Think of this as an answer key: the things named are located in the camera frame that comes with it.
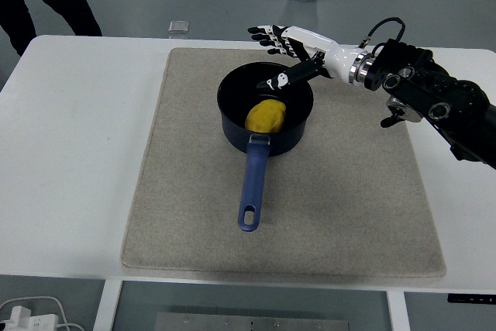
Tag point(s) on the small clear plastic box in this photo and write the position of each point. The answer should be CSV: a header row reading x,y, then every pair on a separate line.
x,y
179,28

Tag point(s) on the white table leg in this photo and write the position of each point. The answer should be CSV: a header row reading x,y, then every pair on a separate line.
x,y
398,313
106,307

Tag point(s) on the beige felt mat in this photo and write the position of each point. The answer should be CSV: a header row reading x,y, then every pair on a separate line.
x,y
329,211

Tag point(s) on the grey metal plate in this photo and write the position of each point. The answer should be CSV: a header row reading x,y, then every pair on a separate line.
x,y
252,323

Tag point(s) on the white power strip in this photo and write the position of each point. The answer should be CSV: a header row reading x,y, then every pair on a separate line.
x,y
27,321

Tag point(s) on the black table control panel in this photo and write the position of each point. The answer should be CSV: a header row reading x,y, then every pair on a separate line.
x,y
470,298

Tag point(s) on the yellow potato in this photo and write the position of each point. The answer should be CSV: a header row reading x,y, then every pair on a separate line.
x,y
265,116

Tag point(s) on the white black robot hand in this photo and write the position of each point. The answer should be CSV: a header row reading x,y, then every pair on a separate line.
x,y
337,57

